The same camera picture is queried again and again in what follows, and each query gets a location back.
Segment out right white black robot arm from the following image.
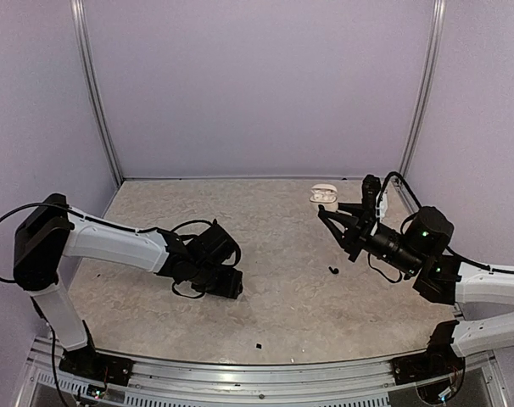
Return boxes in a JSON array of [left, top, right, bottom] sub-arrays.
[[310, 175, 514, 376]]

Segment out left black camera cable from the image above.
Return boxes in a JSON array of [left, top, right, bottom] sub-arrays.
[[170, 219, 243, 298]]

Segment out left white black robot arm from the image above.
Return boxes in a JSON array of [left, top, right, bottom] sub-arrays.
[[13, 193, 243, 377]]

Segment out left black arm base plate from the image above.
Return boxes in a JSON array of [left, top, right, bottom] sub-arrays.
[[59, 338, 134, 387]]

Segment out front aluminium rail frame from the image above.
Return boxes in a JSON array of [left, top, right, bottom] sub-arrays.
[[10, 270, 512, 407]]

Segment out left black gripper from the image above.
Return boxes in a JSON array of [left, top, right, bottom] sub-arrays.
[[190, 262, 243, 299]]

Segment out white earbuds charging case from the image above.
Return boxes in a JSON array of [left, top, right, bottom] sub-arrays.
[[309, 183, 338, 212]]

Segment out aluminium corner post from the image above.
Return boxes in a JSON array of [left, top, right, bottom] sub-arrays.
[[70, 0, 125, 188], [399, 0, 447, 177]]

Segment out right aluminium corner post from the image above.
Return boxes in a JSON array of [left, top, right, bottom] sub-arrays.
[[399, 0, 447, 177]]

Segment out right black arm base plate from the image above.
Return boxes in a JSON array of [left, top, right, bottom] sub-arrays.
[[390, 320, 466, 385]]

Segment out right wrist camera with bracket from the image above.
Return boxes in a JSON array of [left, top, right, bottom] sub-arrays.
[[361, 174, 388, 220]]

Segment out right black camera cable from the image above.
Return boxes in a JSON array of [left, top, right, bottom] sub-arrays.
[[379, 170, 426, 213]]

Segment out left aluminium corner post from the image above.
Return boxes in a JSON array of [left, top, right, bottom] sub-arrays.
[[70, 0, 125, 188]]

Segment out black camera cable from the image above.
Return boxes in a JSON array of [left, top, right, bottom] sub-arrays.
[[379, 170, 426, 213], [170, 219, 243, 298]]

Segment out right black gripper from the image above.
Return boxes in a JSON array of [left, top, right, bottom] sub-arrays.
[[320, 202, 425, 276]]

